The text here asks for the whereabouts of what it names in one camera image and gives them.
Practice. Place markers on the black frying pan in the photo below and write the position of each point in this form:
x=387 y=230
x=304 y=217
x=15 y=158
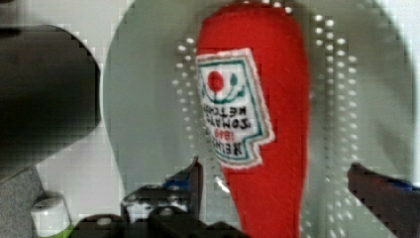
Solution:
x=49 y=95

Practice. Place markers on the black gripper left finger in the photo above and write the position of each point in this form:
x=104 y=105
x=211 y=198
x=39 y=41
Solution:
x=167 y=210

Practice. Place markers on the red plush ketchup bottle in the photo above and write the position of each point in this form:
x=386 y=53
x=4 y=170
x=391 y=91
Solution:
x=253 y=84

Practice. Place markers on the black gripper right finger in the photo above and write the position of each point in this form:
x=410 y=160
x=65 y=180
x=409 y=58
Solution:
x=395 y=202

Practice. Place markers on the green plastic strainer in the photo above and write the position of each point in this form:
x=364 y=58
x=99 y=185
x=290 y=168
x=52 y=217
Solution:
x=364 y=104

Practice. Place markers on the green slotted spatula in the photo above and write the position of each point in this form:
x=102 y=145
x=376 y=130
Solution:
x=56 y=233

